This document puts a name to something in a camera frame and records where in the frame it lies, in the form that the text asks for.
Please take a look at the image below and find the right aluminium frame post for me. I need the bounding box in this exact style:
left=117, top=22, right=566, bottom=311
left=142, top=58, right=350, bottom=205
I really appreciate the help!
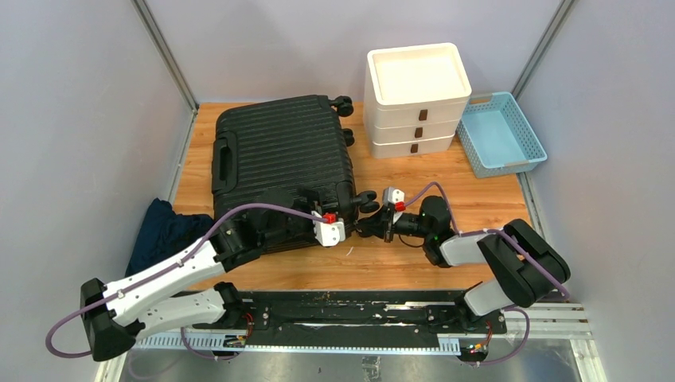
left=511, top=0, right=577, bottom=99

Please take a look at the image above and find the black ribbed hard-shell suitcase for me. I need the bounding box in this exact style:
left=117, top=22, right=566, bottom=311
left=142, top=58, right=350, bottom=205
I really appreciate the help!
left=211, top=95, right=380, bottom=234

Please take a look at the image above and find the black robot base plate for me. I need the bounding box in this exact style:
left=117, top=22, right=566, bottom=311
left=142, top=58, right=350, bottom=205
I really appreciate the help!
left=193, top=290, right=507, bottom=351

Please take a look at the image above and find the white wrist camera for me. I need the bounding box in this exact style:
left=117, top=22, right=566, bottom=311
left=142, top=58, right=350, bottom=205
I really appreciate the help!
left=383, top=186, right=406, bottom=212
left=312, top=212, right=346, bottom=248

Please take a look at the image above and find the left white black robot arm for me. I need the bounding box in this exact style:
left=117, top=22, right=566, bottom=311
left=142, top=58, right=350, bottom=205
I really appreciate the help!
left=79, top=197, right=345, bottom=361

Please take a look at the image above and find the dark blue cloth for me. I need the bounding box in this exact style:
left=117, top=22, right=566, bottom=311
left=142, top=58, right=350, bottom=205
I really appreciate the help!
left=125, top=198, right=214, bottom=277

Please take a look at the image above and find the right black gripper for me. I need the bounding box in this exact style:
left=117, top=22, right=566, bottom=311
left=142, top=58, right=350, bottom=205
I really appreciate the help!
left=356, top=206, right=433, bottom=244

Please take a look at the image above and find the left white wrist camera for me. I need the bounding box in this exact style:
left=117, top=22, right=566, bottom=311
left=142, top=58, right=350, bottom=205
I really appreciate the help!
left=312, top=212, right=346, bottom=248

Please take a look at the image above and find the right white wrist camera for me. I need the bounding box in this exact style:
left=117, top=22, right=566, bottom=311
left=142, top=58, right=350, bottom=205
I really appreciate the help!
left=383, top=186, right=406, bottom=212

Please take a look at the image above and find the white three-drawer storage unit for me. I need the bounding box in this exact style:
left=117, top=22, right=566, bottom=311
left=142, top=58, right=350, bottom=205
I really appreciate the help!
left=363, top=42, right=472, bottom=159

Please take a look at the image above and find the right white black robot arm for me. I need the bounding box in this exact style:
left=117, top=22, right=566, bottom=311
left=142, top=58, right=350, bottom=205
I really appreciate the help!
left=356, top=196, right=571, bottom=333

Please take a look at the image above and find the light blue plastic basket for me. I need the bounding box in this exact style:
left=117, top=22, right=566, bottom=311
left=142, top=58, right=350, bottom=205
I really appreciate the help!
left=457, top=92, right=548, bottom=178

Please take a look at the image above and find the left aluminium frame post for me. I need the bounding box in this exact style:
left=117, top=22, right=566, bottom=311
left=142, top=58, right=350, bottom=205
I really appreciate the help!
left=131, top=0, right=199, bottom=115

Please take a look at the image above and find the aluminium frame post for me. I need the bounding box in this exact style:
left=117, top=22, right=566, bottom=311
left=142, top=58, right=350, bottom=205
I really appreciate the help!
left=131, top=0, right=199, bottom=115
left=511, top=0, right=577, bottom=99

